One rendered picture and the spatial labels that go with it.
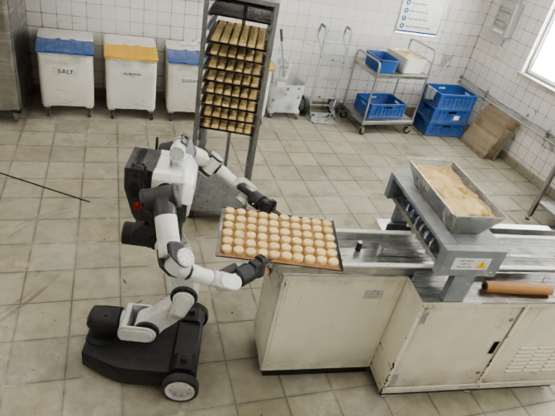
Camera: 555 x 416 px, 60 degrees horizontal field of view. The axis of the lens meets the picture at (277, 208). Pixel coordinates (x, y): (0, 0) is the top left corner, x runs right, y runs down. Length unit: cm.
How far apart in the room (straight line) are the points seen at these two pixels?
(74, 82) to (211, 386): 365
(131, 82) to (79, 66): 52
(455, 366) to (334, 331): 75
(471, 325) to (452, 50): 519
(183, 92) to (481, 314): 398
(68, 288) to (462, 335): 247
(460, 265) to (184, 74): 390
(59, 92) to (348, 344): 401
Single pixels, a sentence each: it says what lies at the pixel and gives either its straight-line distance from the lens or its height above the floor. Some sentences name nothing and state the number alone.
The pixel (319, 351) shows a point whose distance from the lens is 293.
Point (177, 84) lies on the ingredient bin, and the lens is 558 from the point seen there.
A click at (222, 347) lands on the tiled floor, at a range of 316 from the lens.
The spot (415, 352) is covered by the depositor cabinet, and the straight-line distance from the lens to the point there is 289.
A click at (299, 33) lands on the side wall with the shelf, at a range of 639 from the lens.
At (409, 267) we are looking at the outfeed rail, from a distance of 266.
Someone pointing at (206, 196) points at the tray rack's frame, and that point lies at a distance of 417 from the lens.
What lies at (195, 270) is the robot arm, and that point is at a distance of 197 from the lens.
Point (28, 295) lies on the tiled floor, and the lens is 353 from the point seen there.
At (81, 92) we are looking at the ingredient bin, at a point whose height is 30.
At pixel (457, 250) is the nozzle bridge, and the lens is 241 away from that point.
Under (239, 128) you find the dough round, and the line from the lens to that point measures 370.
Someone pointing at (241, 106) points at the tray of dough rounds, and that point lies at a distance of 361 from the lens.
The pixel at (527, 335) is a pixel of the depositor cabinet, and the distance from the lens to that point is 319.
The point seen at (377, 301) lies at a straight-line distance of 274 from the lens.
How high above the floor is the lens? 242
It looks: 33 degrees down
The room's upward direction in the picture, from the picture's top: 12 degrees clockwise
